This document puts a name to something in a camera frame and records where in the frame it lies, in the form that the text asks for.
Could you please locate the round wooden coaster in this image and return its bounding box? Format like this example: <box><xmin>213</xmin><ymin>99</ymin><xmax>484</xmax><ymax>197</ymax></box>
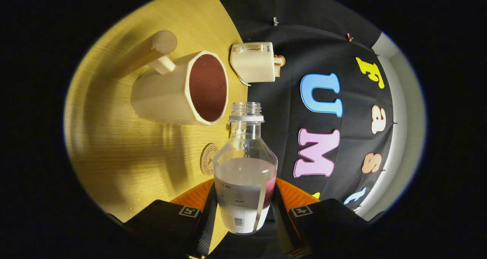
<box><xmin>200</xmin><ymin>143</ymin><xmax>220</xmax><ymax>176</ymax></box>

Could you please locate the black backdrop cloth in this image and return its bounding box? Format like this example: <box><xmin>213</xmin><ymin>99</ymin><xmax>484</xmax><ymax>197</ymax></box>
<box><xmin>207</xmin><ymin>0</ymin><xmax>396</xmax><ymax>259</ymax></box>

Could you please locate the wooden table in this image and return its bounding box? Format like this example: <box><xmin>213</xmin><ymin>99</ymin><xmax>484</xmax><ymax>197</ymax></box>
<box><xmin>63</xmin><ymin>0</ymin><xmax>250</xmax><ymax>252</ymax></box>

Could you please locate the cream toaster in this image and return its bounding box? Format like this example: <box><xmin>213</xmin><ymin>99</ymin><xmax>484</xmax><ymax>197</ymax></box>
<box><xmin>230</xmin><ymin>42</ymin><xmax>276</xmax><ymax>83</ymax></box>

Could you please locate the cream cup wooden handle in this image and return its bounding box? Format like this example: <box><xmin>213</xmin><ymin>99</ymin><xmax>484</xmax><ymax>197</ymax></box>
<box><xmin>114</xmin><ymin>30</ymin><xmax>229</xmax><ymax>127</ymax></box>

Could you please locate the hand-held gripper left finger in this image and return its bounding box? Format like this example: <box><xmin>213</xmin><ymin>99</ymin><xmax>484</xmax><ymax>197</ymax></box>
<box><xmin>107</xmin><ymin>178</ymin><xmax>218</xmax><ymax>259</ymax></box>

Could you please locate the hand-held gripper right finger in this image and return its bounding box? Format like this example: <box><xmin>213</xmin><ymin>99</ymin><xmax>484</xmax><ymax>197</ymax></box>
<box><xmin>271</xmin><ymin>177</ymin><xmax>370</xmax><ymax>259</ymax></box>

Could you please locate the clear juice bottle white label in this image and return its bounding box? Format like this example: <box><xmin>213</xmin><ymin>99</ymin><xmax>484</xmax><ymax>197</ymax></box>
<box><xmin>213</xmin><ymin>102</ymin><xmax>279</xmax><ymax>235</ymax></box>

